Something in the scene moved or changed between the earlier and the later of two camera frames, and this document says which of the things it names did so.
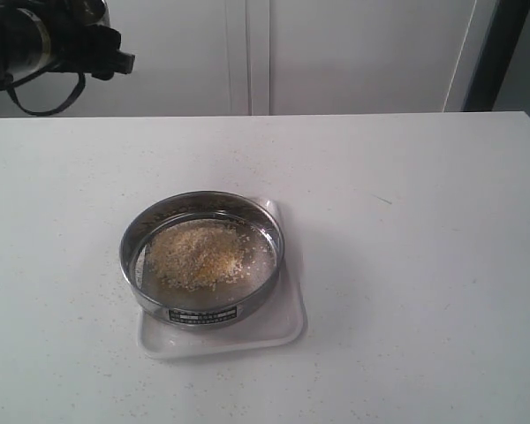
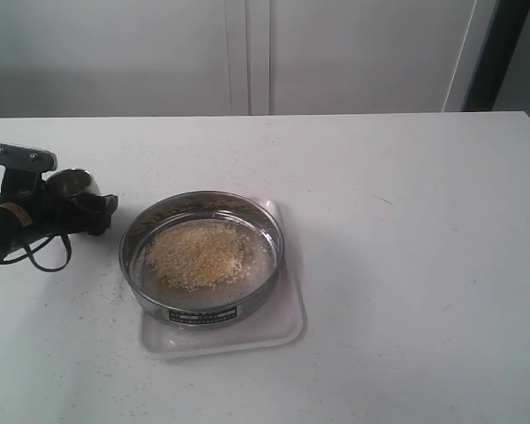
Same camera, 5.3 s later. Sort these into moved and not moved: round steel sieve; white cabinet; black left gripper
Moved: black left gripper
Not moved: white cabinet; round steel sieve
